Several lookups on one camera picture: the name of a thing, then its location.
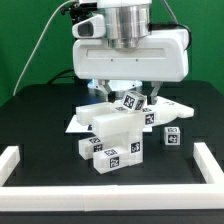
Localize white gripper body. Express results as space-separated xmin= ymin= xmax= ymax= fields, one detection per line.
xmin=72 ymin=14 xmax=189 ymax=82

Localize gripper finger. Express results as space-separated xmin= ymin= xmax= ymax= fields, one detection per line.
xmin=149 ymin=81 xmax=162 ymax=104
xmin=100 ymin=80 xmax=116 ymax=102

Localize white cube nut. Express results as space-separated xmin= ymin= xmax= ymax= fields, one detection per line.
xmin=164 ymin=127 xmax=180 ymax=145
xmin=122 ymin=91 xmax=146 ymax=112

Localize white chair back frame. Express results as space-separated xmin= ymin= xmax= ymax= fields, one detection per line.
xmin=76 ymin=96 xmax=194 ymax=138

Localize white chair seat block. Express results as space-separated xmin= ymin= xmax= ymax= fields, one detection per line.
xmin=101 ymin=129 xmax=143 ymax=166

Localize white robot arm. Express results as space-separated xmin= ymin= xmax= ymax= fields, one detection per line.
xmin=72 ymin=0 xmax=192 ymax=104

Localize white U-shaped border fence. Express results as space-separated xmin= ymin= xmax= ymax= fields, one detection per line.
xmin=0 ymin=142 xmax=224 ymax=212

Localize black cables at base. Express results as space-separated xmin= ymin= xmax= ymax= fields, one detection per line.
xmin=46 ymin=65 xmax=77 ymax=85

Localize black camera stand pole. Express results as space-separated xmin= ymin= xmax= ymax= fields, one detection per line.
xmin=60 ymin=3 xmax=88 ymax=25

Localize white cable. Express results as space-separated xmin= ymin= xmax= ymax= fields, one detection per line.
xmin=12 ymin=0 xmax=76 ymax=97

